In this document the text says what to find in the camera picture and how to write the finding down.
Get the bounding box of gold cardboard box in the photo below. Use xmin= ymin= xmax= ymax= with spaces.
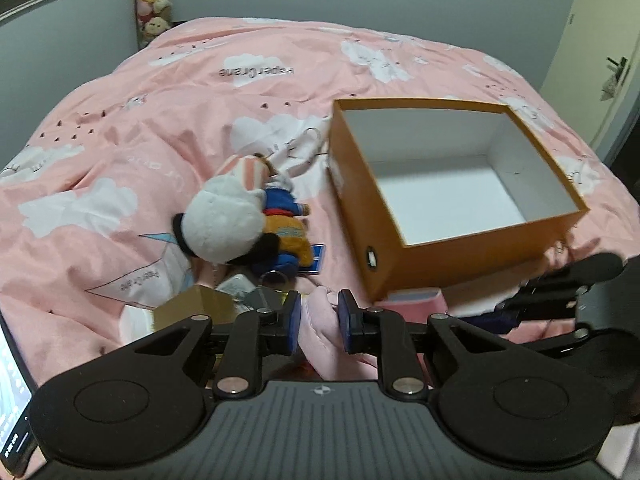
xmin=153 ymin=285 xmax=239 ymax=332

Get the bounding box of smartphone with lit screen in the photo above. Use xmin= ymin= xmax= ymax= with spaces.
xmin=1 ymin=318 xmax=37 ymax=478

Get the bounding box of white panda plush keychain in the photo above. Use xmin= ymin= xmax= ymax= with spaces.
xmin=172 ymin=154 xmax=280 ymax=272

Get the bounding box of pink cloud-print duvet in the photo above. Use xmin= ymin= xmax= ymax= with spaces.
xmin=1 ymin=18 xmax=639 ymax=384

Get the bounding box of pink quilted pouch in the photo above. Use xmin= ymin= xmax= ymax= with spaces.
xmin=298 ymin=286 xmax=378 ymax=382

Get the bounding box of blue card booklet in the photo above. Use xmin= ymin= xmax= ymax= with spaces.
xmin=298 ymin=244 xmax=326 ymax=275

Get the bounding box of blue orange plush doll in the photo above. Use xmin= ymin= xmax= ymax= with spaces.
xmin=255 ymin=153 xmax=314 ymax=281

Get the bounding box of orange cardboard box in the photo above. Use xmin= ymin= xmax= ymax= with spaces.
xmin=328 ymin=98 xmax=588 ymax=300

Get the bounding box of white printed paper packet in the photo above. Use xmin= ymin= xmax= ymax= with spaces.
xmin=118 ymin=304 xmax=154 ymax=344

